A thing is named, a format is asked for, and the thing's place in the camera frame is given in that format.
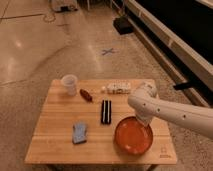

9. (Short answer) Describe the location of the orange ceramic bowl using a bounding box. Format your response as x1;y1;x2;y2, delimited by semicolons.
114;116;153;155

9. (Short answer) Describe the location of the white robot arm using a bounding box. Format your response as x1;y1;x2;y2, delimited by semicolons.
128;82;213;139

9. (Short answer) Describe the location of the white patterned box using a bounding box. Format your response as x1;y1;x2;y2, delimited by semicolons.
101;82;131;94

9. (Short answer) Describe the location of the black rectangular block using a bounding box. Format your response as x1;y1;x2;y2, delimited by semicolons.
101;100;112;124

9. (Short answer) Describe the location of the brown sausage toy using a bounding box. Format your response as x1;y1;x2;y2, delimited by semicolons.
80;89;93;102

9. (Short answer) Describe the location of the translucent plastic cup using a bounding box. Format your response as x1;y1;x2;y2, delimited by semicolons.
61;74;78;96

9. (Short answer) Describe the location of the wooden table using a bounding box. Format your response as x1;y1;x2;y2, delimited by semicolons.
25;79;177;165

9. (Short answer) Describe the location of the black object on floor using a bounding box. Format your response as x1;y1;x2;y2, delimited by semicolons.
113;17;133;35

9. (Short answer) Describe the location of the equipment on floor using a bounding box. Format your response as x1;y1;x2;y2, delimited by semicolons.
48;0;78;12

